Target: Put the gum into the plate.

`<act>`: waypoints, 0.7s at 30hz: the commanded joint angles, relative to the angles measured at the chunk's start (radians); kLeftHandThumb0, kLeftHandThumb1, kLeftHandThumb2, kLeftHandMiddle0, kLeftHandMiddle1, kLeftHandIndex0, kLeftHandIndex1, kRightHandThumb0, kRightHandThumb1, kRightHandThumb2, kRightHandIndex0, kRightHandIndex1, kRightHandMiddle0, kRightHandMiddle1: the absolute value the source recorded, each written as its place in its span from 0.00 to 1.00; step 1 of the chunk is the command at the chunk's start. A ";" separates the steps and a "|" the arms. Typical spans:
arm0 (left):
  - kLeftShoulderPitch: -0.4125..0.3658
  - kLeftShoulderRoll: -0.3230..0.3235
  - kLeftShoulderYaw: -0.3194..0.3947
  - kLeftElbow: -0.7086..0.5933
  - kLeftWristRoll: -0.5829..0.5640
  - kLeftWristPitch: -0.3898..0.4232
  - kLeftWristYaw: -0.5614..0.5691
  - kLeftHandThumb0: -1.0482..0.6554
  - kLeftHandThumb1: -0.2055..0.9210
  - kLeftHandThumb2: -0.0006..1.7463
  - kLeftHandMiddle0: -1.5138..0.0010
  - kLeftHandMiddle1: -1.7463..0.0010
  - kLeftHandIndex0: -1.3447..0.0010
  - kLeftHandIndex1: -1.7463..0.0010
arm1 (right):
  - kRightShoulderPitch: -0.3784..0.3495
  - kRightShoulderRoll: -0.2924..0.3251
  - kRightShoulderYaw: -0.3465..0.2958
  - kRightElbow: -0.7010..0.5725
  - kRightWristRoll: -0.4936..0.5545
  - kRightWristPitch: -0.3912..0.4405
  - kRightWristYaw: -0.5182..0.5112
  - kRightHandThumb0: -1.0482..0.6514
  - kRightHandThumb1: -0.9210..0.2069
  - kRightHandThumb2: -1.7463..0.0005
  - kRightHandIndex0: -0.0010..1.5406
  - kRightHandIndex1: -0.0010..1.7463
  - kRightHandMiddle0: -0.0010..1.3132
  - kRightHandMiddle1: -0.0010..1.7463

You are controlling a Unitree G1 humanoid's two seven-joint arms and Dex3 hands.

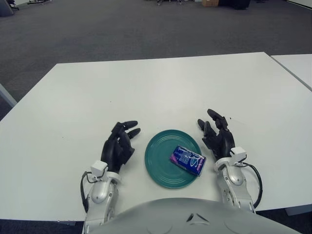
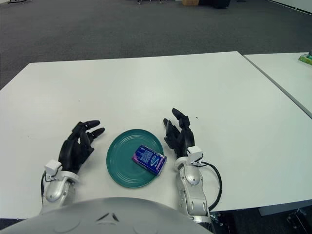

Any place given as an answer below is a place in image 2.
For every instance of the silver robot torso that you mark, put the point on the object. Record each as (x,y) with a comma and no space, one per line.
(97,217)

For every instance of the green small box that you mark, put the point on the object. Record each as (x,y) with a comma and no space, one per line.
(305,59)

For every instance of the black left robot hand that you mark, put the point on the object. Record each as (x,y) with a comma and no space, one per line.
(73,151)

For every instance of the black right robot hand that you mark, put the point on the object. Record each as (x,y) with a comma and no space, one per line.
(184,139)

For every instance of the teal ceramic plate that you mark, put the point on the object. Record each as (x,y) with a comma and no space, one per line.
(122,165)

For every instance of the black equipment under table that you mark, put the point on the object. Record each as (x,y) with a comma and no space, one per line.
(298,219)

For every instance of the blue gum box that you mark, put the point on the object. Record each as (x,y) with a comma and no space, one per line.
(148,159)

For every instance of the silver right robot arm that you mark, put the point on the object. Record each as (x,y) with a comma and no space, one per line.
(193,185)

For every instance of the black chair base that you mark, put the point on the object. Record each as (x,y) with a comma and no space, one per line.
(17,1)

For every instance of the brown cardboard box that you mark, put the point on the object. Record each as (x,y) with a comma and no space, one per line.
(190,2)

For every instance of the black bulky background object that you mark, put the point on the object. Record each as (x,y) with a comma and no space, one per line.
(214,3)

